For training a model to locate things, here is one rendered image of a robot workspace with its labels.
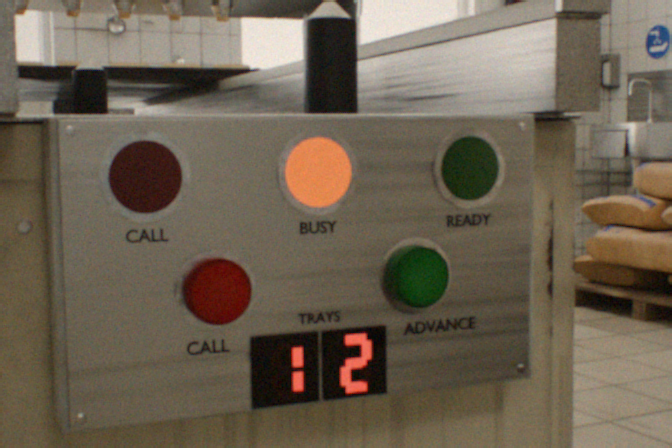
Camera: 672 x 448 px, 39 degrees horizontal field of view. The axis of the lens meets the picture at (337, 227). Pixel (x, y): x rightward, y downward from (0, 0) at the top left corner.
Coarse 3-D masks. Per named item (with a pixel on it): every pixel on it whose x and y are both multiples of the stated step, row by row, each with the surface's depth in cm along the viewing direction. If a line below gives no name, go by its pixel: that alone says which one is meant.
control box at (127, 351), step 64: (64, 128) 40; (128, 128) 41; (192, 128) 42; (256, 128) 43; (320, 128) 44; (384, 128) 45; (448, 128) 46; (512, 128) 48; (64, 192) 40; (192, 192) 42; (256, 192) 43; (384, 192) 45; (448, 192) 46; (512, 192) 48; (64, 256) 40; (128, 256) 41; (192, 256) 42; (256, 256) 43; (320, 256) 44; (384, 256) 46; (448, 256) 47; (512, 256) 48; (64, 320) 41; (128, 320) 41; (192, 320) 42; (256, 320) 44; (320, 320) 45; (384, 320) 46; (448, 320) 47; (512, 320) 49; (64, 384) 41; (128, 384) 42; (192, 384) 43; (256, 384) 44; (320, 384) 45; (384, 384) 46; (448, 384) 48
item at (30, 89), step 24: (24, 72) 105; (48, 72) 106; (120, 72) 109; (144, 72) 110; (168, 72) 111; (192, 72) 112; (216, 72) 113; (240, 72) 114; (24, 96) 145; (48, 96) 146; (72, 96) 147; (120, 96) 149; (144, 96) 151
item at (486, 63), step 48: (576, 0) 48; (384, 48) 68; (432, 48) 61; (480, 48) 55; (528, 48) 51; (576, 48) 49; (192, 96) 128; (240, 96) 105; (288, 96) 89; (384, 96) 69; (432, 96) 61; (480, 96) 56; (528, 96) 51; (576, 96) 49
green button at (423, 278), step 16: (400, 256) 45; (416, 256) 45; (432, 256) 45; (400, 272) 45; (416, 272) 45; (432, 272) 46; (448, 272) 46; (400, 288) 45; (416, 288) 45; (432, 288) 46; (416, 304) 46; (432, 304) 46
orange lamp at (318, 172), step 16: (304, 144) 43; (320, 144) 44; (336, 144) 44; (304, 160) 43; (320, 160) 44; (336, 160) 44; (288, 176) 43; (304, 176) 44; (320, 176) 44; (336, 176) 44; (304, 192) 44; (320, 192) 44; (336, 192) 44
